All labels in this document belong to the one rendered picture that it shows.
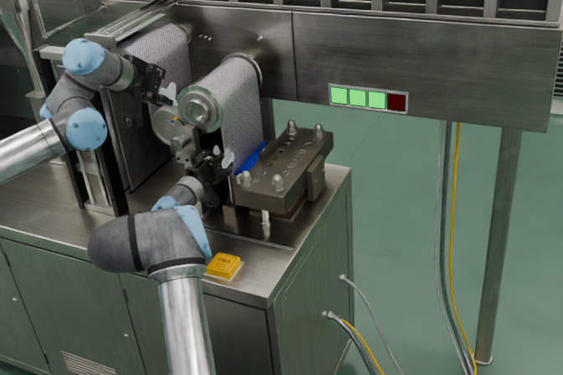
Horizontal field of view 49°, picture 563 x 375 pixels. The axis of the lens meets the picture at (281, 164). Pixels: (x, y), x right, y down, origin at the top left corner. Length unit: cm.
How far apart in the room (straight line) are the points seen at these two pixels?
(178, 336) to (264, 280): 51
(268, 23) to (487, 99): 68
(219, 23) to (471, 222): 189
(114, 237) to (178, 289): 16
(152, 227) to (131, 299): 78
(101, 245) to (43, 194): 100
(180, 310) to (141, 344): 93
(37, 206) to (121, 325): 48
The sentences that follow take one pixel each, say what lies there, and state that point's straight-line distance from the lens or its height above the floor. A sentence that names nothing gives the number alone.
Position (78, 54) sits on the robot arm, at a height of 158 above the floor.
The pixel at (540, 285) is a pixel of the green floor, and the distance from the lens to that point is 308.
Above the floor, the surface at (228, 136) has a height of 116.
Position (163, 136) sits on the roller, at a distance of 190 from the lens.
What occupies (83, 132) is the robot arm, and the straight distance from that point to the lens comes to 123.
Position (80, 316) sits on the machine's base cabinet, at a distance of 225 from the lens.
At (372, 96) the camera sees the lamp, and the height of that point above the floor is 119.
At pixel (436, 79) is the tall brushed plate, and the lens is 183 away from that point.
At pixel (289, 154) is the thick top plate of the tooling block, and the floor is 103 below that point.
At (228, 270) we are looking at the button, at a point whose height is 92.
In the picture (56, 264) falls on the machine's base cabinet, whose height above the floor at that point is 76.
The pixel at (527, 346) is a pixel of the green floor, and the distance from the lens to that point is 281.
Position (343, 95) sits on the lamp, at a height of 119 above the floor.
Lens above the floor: 201
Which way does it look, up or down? 31 degrees down
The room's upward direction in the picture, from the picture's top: 5 degrees counter-clockwise
